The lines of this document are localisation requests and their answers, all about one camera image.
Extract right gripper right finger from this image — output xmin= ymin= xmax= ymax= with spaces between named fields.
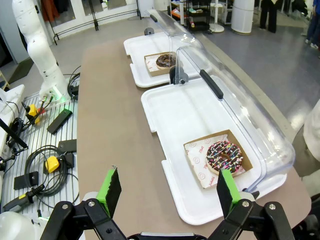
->
xmin=207 ymin=168 xmax=296 ymax=240

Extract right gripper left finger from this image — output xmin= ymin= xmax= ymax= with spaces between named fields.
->
xmin=39 ymin=166 xmax=127 ymax=240

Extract chocolate donut with sprinkles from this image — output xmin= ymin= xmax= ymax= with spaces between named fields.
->
xmin=206 ymin=140 xmax=244 ymax=175

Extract sprinkled chocolate donut in tray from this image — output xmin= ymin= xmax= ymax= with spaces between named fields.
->
xmin=183 ymin=129 xmax=253 ymax=190

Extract person in cream cardigan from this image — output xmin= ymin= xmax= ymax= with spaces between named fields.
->
xmin=292 ymin=106 xmax=320 ymax=177

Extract chocolate glazed donut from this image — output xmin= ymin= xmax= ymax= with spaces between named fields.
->
xmin=156 ymin=53 xmax=177 ymax=70

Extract person in black trousers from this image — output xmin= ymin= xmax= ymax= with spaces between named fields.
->
xmin=259 ymin=0 xmax=279 ymax=34

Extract person in blue jeans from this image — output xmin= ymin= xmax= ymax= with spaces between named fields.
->
xmin=304 ymin=0 xmax=320 ymax=50

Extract flat black plate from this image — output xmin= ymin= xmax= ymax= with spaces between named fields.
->
xmin=13 ymin=171 xmax=40 ymax=190
xmin=57 ymin=139 xmax=78 ymax=154

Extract yellow emergency stop button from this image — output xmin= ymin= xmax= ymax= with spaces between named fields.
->
xmin=44 ymin=156 xmax=61 ymax=174
xmin=27 ymin=104 xmax=41 ymax=125

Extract clear hinged display lid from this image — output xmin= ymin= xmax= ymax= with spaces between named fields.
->
xmin=169 ymin=46 xmax=296 ymax=198
xmin=144 ymin=9 xmax=210 ymax=85

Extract long black rectangular box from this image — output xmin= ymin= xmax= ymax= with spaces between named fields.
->
xmin=46 ymin=108 xmax=73 ymax=135

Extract white display tray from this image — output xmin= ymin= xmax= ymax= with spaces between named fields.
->
xmin=140 ymin=77 xmax=288 ymax=226
xmin=123 ymin=31 xmax=201 ymax=89

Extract black tripod leg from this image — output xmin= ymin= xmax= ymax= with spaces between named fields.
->
xmin=0 ymin=117 xmax=29 ymax=151

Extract white round stand base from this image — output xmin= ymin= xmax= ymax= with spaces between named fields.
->
xmin=209 ymin=0 xmax=225 ymax=33

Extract black shelf cart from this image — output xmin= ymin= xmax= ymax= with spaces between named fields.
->
xmin=184 ymin=0 xmax=211 ymax=32

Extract black clothes rack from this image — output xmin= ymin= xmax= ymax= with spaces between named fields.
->
xmin=48 ymin=0 xmax=142 ymax=46

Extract white cylindrical air purifier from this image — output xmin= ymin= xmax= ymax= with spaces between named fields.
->
xmin=231 ymin=0 xmax=255 ymax=35

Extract coiled black cable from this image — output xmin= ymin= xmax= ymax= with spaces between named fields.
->
xmin=23 ymin=144 xmax=80 ymax=200

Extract black cables and boxes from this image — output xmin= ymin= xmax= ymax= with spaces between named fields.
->
xmin=0 ymin=92 xmax=80 ymax=218

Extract grey handheld enabling switch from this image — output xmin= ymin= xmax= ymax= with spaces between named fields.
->
xmin=2 ymin=184 xmax=46 ymax=213

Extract black cable at arm base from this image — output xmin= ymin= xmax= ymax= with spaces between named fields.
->
xmin=66 ymin=65 xmax=82 ymax=101

